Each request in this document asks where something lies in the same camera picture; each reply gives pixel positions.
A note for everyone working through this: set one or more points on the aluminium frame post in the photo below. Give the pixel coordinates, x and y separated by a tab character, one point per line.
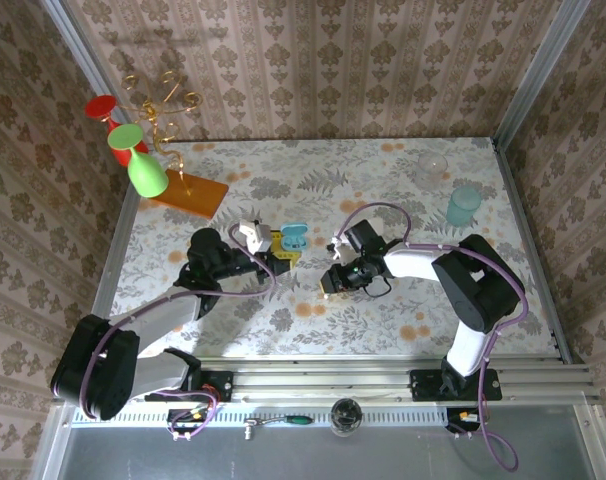
539	70
80	50

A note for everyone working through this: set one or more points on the round black lens dome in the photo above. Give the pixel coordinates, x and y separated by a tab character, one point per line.
346	417

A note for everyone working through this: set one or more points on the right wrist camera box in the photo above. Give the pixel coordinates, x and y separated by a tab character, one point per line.
338	247

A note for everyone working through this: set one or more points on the aluminium front rail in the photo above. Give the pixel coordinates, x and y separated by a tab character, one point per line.
323	380

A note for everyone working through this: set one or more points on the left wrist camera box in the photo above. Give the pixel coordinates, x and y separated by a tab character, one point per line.
255	237

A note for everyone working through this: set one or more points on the green plastic goblet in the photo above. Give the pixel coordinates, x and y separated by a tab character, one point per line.
148	175

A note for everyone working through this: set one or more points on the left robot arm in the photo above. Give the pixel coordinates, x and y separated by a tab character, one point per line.
153	320

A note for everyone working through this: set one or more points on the floral table cover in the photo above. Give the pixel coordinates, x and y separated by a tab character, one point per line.
333	340

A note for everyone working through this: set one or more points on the aluminium side rail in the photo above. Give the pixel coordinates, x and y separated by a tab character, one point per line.
524	220
124	220

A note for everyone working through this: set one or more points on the grey metal panel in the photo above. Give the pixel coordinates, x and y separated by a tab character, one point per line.
308	457

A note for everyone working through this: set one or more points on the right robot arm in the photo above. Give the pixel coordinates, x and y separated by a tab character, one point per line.
413	262

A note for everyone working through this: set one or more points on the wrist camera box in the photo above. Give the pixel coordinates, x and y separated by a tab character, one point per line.
338	247
255	237

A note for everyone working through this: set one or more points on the teal textured plastic cup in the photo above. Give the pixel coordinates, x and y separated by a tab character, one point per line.
465	205

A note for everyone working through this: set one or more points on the red plastic goblet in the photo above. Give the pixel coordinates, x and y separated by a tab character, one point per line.
100	107

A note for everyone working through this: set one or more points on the blue earbud case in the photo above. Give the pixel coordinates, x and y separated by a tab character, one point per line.
295	230

